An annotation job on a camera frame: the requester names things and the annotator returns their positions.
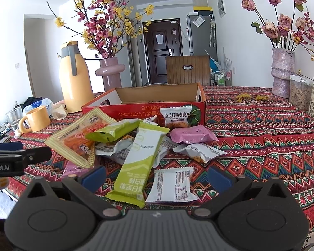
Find grey refrigerator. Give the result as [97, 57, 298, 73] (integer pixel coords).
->
[187, 11, 218, 60]

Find yellow thermos jug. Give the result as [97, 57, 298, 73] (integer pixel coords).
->
[59, 41, 94, 113]

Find red cardboard snack box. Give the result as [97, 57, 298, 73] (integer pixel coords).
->
[82, 83, 206, 126]

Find pink ring glass vase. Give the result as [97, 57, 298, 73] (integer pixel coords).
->
[95, 57, 125, 91]

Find white text snack packet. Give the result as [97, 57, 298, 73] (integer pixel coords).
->
[146, 167, 198, 203]

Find wooden chair back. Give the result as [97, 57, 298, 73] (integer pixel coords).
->
[166, 56, 211, 86]

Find patterned red tablecloth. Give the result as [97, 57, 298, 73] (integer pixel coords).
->
[5, 84, 314, 249]

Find pumpkin oat cracker packet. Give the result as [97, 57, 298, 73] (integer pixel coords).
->
[160, 105, 192, 129]

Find wet wipes pack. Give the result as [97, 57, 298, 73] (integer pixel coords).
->
[22, 97, 54, 118]

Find black bag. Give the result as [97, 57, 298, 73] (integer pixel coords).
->
[23, 97, 42, 108]

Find yellow orange snack packet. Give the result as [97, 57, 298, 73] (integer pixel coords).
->
[45, 108, 116, 168]

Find white cracker packet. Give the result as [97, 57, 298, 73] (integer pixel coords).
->
[173, 143, 227, 163]

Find dried pink roses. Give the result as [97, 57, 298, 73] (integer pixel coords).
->
[241, 0, 314, 61]

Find textured pink ceramic vase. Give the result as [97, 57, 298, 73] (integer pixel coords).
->
[271, 48, 295, 99]

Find clear jar with lid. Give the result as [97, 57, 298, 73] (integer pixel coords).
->
[289, 74, 314, 110]

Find dark brown entry door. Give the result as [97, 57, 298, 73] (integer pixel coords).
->
[144, 19, 183, 84]

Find pink snack packet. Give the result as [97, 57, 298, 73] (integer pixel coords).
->
[170, 125, 219, 145]

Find long green white bar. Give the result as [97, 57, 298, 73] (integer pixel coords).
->
[105, 122, 170, 208]

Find pink yellow blossom branches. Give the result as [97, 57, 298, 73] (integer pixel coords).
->
[50, 0, 155, 60]

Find clear drinking glass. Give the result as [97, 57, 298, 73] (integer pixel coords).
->
[6, 106, 23, 131]

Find yellow ceramic mug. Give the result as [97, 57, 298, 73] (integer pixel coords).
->
[18, 105, 50, 134]

